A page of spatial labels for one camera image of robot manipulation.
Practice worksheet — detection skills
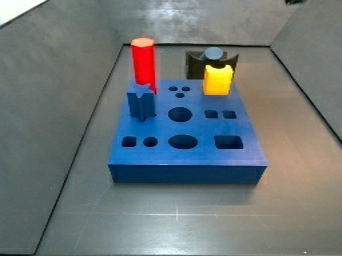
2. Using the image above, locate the blue star-shaped peg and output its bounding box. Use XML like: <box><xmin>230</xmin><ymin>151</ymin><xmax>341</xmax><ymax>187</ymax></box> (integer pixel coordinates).
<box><xmin>127</xmin><ymin>82</ymin><xmax>156</xmax><ymax>122</ymax></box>

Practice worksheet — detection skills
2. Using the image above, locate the grey-blue oval cylinder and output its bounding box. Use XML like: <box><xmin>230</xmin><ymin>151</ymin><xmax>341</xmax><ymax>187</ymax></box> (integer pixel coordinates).
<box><xmin>200</xmin><ymin>47</ymin><xmax>223</xmax><ymax>61</ymax></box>

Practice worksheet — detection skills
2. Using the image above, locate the blue block with shaped holes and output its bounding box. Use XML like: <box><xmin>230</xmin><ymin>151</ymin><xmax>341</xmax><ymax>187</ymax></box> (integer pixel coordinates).
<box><xmin>108</xmin><ymin>80</ymin><xmax>267</xmax><ymax>184</ymax></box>

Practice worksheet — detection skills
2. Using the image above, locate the yellow notched block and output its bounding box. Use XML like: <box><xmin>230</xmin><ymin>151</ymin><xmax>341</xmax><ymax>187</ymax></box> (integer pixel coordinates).
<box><xmin>203</xmin><ymin>65</ymin><xmax>234</xmax><ymax>96</ymax></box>

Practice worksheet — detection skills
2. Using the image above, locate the red hexagonal peg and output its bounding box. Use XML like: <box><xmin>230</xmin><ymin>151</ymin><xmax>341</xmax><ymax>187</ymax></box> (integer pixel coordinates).
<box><xmin>131</xmin><ymin>37</ymin><xmax>158</xmax><ymax>93</ymax></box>

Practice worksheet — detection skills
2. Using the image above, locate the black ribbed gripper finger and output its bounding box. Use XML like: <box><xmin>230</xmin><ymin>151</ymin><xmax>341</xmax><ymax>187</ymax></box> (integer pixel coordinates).
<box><xmin>285</xmin><ymin>0</ymin><xmax>305</xmax><ymax>5</ymax></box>

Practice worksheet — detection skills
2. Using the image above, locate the black curved cradle fixture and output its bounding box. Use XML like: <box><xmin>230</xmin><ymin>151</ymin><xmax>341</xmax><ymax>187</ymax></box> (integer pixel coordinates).
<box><xmin>186</xmin><ymin>51</ymin><xmax>239</xmax><ymax>79</ymax></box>

